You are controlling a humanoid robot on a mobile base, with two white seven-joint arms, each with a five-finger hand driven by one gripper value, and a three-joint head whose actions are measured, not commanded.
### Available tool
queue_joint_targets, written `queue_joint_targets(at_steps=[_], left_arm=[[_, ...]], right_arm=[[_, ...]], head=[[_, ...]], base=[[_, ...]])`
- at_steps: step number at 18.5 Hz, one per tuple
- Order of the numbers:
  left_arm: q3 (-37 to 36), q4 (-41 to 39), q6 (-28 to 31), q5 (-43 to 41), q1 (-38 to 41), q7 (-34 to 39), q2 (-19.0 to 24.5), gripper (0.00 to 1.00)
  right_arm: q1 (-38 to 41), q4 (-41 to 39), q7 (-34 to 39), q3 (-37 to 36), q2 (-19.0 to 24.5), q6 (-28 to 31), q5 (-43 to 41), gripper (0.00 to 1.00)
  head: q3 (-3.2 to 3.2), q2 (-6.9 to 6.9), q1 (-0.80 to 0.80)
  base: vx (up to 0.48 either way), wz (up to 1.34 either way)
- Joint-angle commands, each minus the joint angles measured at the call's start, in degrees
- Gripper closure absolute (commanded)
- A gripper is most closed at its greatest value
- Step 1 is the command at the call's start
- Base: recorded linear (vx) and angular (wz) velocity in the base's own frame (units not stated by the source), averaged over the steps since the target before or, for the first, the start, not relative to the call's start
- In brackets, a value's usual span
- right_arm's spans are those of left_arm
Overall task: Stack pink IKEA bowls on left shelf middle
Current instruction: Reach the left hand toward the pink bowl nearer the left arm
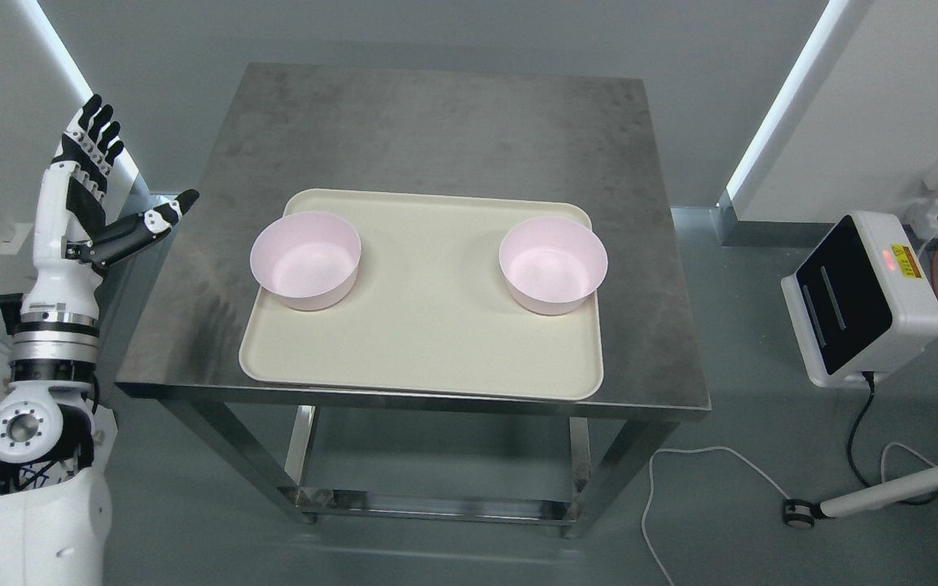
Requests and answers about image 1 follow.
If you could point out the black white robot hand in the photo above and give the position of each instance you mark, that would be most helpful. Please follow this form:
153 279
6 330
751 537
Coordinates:
73 244

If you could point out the pink bowl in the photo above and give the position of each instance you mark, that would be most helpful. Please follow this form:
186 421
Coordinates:
551 264
309 260

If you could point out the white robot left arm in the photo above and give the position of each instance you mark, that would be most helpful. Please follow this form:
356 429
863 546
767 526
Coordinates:
55 507

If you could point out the cream plastic tray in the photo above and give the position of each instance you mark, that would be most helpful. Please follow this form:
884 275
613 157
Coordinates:
430 310

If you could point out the stainless steel table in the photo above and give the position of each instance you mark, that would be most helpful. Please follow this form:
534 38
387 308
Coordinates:
583 140

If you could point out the white stand leg with caster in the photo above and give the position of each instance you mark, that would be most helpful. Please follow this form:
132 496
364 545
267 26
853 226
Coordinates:
801 514

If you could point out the white black box device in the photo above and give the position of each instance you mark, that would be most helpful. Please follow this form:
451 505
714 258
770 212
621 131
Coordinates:
861 305

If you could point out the white wall socket plug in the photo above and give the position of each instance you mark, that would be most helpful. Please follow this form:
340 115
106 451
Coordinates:
922 217

